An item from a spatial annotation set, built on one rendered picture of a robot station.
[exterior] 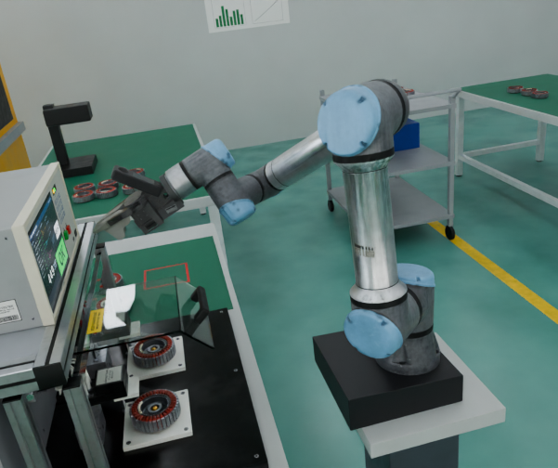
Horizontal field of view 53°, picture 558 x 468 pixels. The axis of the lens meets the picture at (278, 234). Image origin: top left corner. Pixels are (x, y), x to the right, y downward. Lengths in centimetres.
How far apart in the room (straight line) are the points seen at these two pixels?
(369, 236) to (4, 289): 68
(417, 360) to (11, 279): 85
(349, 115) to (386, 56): 596
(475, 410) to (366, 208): 55
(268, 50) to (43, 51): 237
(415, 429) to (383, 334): 27
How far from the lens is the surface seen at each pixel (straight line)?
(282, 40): 655
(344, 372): 132
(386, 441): 128
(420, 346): 130
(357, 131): 99
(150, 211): 130
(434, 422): 132
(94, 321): 121
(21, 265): 110
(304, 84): 665
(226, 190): 126
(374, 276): 110
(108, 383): 128
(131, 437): 134
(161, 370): 151
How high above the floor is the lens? 164
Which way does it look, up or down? 24 degrees down
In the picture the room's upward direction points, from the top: 7 degrees counter-clockwise
